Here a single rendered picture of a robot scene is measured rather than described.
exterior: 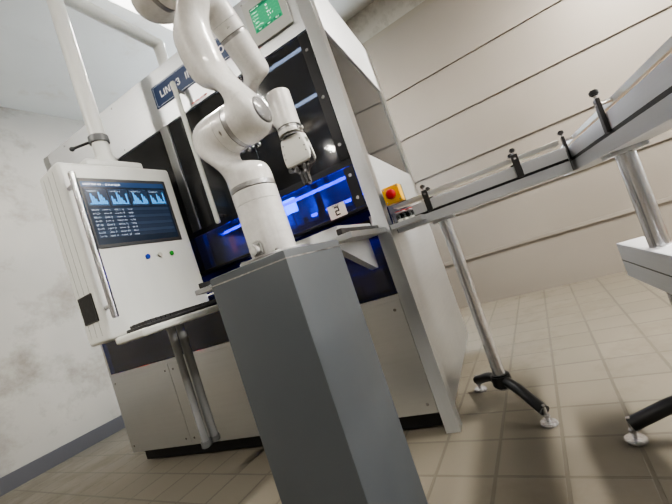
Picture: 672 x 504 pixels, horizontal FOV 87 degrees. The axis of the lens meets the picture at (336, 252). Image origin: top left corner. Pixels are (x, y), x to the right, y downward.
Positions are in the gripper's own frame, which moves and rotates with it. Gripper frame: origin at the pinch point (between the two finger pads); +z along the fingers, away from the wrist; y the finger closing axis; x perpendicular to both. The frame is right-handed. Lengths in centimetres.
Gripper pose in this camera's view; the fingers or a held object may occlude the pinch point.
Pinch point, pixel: (306, 179)
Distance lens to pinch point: 124.1
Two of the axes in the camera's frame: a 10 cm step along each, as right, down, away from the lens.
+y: -8.6, 3.1, 4.1
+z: 3.2, 9.5, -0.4
